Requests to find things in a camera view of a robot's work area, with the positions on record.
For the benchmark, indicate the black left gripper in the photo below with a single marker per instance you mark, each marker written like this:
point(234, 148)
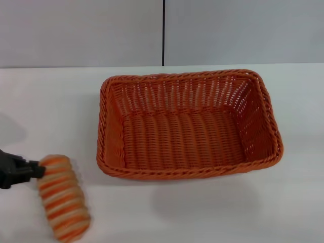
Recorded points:
point(11, 169)

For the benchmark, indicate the orange and cream striped bread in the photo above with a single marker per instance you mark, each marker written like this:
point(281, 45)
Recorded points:
point(63, 200)

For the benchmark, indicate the orange woven plastic basket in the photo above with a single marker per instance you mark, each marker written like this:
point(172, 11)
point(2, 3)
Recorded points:
point(187, 141)

